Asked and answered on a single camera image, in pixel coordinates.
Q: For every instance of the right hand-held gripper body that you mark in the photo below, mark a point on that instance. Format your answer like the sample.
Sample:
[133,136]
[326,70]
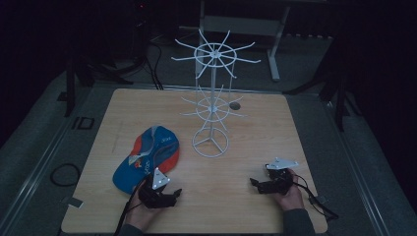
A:
[278,180]

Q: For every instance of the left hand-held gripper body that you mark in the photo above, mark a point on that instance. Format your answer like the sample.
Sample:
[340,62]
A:
[154,196]

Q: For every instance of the blue and orange cap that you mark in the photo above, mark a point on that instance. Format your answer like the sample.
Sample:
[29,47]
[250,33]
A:
[157,147]

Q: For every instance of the person's left hand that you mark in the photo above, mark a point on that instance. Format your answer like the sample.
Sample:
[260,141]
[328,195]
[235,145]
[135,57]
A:
[141,214]

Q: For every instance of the person's right hand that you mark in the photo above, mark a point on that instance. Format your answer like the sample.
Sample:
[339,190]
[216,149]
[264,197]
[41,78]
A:
[293,198]

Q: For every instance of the grey tape piece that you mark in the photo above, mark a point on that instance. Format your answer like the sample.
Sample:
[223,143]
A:
[76,203]

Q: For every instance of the grey round table grommet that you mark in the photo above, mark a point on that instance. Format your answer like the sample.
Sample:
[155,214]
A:
[234,106]

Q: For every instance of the black tripod stand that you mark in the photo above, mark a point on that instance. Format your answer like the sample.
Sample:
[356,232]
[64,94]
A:
[69,85]
[341,88]

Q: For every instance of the white metal frame desk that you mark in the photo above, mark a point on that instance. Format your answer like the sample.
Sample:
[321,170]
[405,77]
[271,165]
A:
[246,25]

